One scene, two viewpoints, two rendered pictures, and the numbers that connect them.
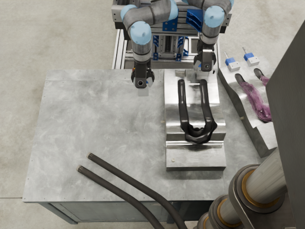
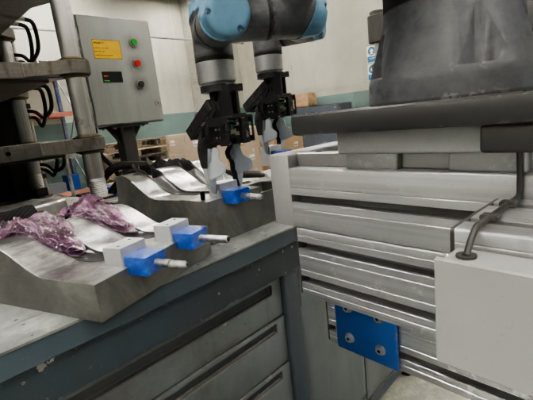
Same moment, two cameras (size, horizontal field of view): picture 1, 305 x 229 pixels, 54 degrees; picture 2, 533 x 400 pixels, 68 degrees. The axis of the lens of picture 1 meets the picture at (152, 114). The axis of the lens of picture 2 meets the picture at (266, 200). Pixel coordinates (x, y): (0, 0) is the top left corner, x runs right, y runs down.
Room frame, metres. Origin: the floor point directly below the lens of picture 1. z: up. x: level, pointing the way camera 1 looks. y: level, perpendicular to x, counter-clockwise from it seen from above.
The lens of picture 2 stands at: (1.54, -0.77, 1.04)
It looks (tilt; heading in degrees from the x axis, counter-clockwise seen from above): 12 degrees down; 135
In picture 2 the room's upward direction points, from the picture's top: 7 degrees counter-clockwise
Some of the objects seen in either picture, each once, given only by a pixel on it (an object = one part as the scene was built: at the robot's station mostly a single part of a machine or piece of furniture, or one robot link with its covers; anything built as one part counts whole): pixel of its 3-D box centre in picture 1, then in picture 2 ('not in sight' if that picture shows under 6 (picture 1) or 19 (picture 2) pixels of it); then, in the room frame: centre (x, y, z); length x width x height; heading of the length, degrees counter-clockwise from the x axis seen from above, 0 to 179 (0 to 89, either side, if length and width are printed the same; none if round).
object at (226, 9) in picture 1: (218, 5); (231, 18); (1.02, -0.28, 1.21); 0.11 x 0.11 x 0.08; 61
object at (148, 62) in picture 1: (142, 62); (274, 96); (0.80, 0.04, 1.09); 0.09 x 0.08 x 0.12; 0
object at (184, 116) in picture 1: (195, 107); (185, 175); (0.68, -0.20, 0.92); 0.35 x 0.16 x 0.09; 0
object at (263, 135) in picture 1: (264, 100); (57, 243); (0.76, -0.55, 0.86); 0.50 x 0.26 x 0.11; 18
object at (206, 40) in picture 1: (209, 35); (217, 75); (0.92, -0.24, 1.13); 0.08 x 0.08 x 0.05
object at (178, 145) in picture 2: not in sight; (215, 164); (-2.68, 2.54, 0.47); 1.22 x 0.80 x 0.94; 4
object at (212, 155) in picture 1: (192, 115); (187, 192); (0.67, -0.19, 0.87); 0.50 x 0.26 x 0.14; 0
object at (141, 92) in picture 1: (143, 81); (284, 155); (0.82, 0.04, 0.93); 0.13 x 0.05 x 0.05; 0
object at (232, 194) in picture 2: (201, 65); (239, 194); (0.94, -0.25, 0.89); 0.13 x 0.05 x 0.05; 0
